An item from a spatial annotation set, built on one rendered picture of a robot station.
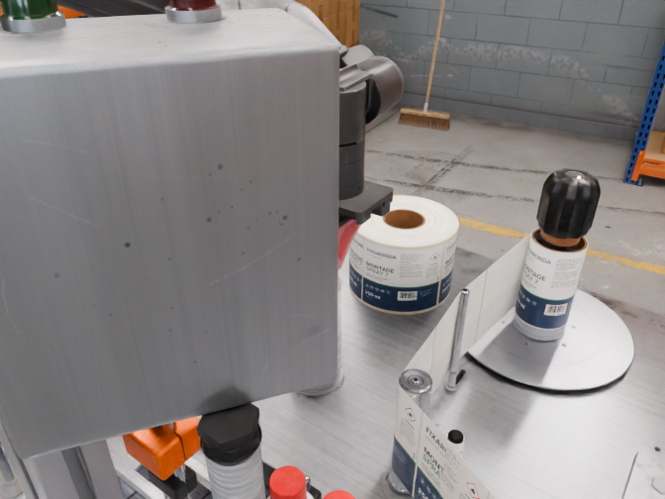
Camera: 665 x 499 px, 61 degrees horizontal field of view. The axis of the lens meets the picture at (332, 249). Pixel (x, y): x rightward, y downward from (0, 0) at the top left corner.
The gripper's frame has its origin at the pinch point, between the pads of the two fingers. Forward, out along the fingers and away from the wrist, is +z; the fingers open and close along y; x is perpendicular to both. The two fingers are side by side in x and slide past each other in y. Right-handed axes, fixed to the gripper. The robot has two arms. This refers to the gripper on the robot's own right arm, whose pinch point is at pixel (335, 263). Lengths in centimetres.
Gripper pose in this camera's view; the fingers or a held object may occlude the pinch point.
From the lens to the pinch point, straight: 61.5
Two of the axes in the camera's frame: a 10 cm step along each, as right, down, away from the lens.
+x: -5.7, 4.3, -7.0
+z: 0.1, 8.5, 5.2
